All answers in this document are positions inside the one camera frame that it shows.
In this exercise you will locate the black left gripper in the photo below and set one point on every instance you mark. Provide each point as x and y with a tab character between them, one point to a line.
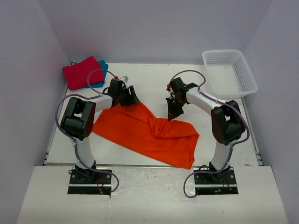
131	99

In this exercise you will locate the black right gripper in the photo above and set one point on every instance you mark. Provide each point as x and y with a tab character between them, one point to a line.
173	114

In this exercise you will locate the orange t shirt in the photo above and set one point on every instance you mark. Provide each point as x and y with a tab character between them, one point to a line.
135	127

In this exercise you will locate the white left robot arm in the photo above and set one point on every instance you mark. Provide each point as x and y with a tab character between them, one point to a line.
78	118

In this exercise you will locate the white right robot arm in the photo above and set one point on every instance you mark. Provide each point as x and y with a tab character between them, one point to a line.
228	126

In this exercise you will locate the folded blue t shirt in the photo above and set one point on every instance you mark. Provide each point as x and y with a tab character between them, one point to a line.
102	70

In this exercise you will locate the folded red t shirt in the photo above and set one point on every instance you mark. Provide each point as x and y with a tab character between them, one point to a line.
76	75

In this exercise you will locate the white plastic basket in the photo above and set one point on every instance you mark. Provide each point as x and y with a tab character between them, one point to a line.
229	74

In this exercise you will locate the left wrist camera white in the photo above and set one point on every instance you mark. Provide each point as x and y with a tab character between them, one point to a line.
123	78

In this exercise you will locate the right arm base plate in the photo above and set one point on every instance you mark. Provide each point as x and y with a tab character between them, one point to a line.
223	183

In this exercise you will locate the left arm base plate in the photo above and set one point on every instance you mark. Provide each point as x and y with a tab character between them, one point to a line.
87	182

